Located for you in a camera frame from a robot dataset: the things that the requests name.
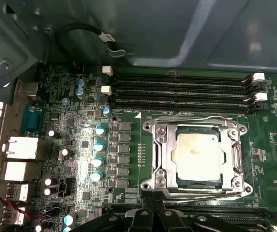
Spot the silver square CPU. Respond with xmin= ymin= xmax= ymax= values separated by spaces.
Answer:
xmin=171 ymin=125 xmax=228 ymax=188

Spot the green motherboard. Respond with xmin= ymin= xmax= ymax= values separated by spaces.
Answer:
xmin=15 ymin=61 xmax=277 ymax=232

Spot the black wire white label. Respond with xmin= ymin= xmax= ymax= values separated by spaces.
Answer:
xmin=55 ymin=22 xmax=116 ymax=58

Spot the black RAM slot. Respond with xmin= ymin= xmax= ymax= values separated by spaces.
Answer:
xmin=104 ymin=77 xmax=267 ymax=94
xmin=102 ymin=65 xmax=266 ymax=85
xmin=184 ymin=211 xmax=277 ymax=220
xmin=103 ymin=202 xmax=277 ymax=212
xmin=101 ymin=85 xmax=268 ymax=103
xmin=102 ymin=96 xmax=266 ymax=114

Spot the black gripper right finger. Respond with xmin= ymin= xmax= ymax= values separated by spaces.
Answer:
xmin=154 ymin=192 xmax=228 ymax=232

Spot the CPU socket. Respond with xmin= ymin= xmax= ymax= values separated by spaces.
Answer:
xmin=140 ymin=116 xmax=254 ymax=201

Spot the black open PC case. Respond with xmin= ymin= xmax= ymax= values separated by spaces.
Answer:
xmin=0 ymin=0 xmax=277 ymax=218

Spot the metal socket cover frame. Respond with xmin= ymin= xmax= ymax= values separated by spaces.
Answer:
xmin=156 ymin=122 xmax=238 ymax=193

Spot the metal wire locking lever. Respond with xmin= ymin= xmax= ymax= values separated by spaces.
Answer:
xmin=162 ymin=192 xmax=244 ymax=203
xmin=149 ymin=115 xmax=230 ymax=125

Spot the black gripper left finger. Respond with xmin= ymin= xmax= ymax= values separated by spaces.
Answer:
xmin=90 ymin=192 xmax=155 ymax=232

